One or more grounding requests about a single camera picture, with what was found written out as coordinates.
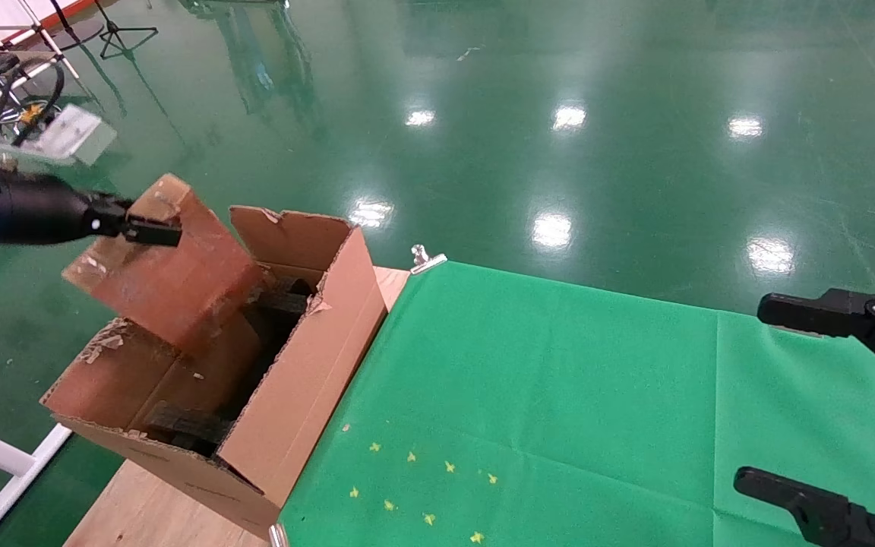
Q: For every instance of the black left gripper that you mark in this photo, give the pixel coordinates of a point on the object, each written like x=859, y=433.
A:
x=35, y=209

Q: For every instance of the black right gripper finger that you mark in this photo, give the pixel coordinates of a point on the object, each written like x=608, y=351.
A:
x=832, y=520
x=863, y=315

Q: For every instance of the small brown cardboard box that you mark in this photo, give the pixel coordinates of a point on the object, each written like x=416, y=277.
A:
x=179, y=296

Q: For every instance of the large open cardboard carton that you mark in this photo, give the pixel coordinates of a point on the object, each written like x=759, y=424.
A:
x=316, y=380

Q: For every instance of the black foam block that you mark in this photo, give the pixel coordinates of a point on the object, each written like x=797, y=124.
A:
x=285, y=300
x=187, y=429

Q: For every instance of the black tripod stand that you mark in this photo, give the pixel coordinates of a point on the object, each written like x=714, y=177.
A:
x=115, y=34

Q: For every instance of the black round base stand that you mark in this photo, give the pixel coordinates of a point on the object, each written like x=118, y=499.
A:
x=84, y=34

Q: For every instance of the green table cloth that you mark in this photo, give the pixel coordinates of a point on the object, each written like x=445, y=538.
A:
x=597, y=395

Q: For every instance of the white metal tube frame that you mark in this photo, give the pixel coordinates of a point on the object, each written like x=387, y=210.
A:
x=46, y=38

